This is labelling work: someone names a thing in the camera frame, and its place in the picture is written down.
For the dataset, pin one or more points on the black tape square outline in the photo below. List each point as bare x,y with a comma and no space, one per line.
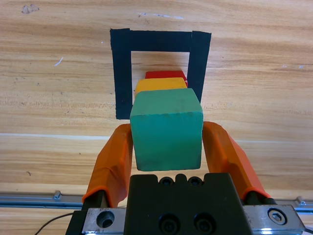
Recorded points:
122,73

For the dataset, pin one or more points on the aluminium extrusion rail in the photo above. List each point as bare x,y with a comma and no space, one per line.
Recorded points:
29,200

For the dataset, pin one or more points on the yellow wooden block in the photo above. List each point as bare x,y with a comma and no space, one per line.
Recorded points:
159,84

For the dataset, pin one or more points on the green wooden block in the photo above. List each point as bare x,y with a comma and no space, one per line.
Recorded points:
166,132

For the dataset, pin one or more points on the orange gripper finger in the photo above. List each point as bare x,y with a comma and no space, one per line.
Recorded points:
110,171
227,156

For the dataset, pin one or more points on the red wooden block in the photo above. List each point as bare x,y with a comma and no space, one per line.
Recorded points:
163,74

